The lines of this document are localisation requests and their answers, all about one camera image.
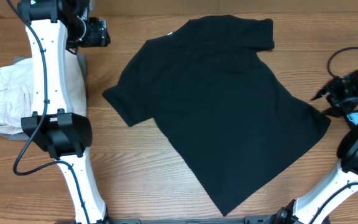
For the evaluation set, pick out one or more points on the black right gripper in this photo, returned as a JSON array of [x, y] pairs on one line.
[[341, 106]]

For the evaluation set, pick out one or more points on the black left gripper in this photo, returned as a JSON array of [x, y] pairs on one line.
[[100, 36]]

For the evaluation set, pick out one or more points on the black t-shirt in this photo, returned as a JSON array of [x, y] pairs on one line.
[[221, 107]]

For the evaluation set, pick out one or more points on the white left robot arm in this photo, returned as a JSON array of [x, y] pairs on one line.
[[55, 28]]

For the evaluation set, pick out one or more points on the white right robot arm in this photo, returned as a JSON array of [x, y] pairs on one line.
[[315, 206]]

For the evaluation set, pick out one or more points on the light blue printed garment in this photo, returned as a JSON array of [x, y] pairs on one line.
[[357, 118]]

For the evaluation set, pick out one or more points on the grey folded garment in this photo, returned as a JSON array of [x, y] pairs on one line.
[[81, 62]]

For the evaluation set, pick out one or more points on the white folded garment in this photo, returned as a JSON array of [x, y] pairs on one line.
[[8, 96]]

